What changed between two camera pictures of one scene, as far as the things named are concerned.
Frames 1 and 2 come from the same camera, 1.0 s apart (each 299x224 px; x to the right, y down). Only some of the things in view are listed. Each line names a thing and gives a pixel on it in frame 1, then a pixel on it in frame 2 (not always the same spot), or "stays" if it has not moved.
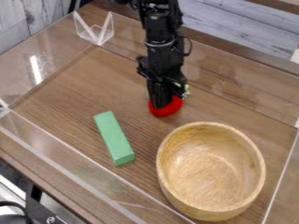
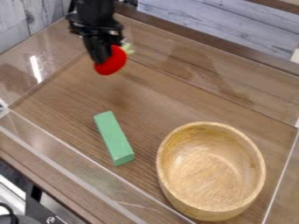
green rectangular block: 115,137 stays
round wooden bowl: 210,171 stays
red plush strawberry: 170,108 to 115,64
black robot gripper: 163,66 to 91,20
